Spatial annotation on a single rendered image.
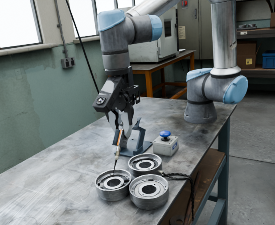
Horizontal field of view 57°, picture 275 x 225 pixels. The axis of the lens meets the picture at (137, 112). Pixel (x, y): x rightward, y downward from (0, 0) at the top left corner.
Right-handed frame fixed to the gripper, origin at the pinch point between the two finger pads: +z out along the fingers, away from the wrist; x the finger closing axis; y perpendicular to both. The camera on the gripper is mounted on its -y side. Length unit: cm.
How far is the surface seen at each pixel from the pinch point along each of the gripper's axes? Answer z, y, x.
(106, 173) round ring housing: 9.7, -7.2, 2.1
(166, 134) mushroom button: 6.0, 16.6, -7.1
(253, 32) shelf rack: -3, 337, 6
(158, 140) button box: 8.7, 15.9, -3.9
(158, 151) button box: 12.1, 14.3, -4.4
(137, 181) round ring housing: 10.2, -6.6, -8.4
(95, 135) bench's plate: 13.2, 20.0, 29.4
